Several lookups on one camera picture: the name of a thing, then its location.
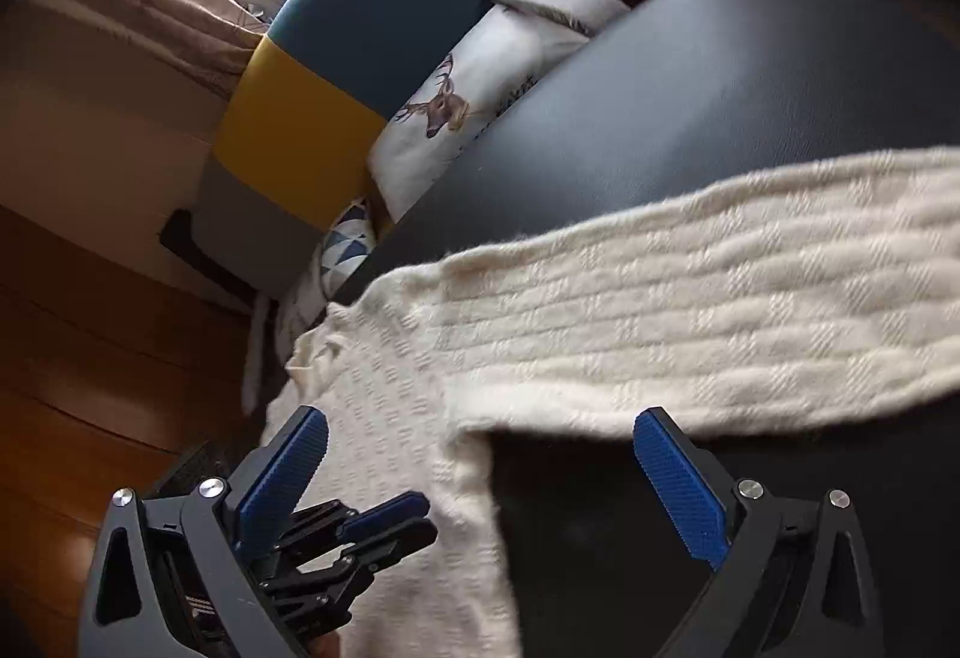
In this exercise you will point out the beige curtain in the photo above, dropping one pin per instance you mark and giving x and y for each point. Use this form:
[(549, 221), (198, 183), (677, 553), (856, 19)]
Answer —
[(135, 6)]

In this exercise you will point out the black leather bench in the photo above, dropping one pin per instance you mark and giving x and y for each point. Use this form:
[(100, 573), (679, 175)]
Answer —
[(705, 96)]

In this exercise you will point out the cream knit sweater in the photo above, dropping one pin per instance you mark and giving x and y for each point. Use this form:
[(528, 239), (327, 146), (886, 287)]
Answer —
[(600, 320)]

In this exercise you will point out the white deer print pillow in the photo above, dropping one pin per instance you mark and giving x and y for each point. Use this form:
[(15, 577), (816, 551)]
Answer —
[(465, 103)]

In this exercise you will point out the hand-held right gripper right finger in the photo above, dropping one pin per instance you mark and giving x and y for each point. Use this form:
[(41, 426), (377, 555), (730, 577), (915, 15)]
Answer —
[(682, 493)]

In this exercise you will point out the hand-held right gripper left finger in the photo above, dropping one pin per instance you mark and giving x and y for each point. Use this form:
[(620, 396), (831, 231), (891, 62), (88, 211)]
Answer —
[(286, 478)]

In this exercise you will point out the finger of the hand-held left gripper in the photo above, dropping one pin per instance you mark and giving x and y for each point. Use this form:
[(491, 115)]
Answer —
[(386, 512), (397, 542)]

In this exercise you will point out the blue triangle pattern pillow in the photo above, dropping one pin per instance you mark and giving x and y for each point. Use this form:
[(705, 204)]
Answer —
[(349, 245)]

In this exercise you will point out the blue yellow grey sofa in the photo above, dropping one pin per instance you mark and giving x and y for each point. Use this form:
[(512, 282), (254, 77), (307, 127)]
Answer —
[(315, 103)]

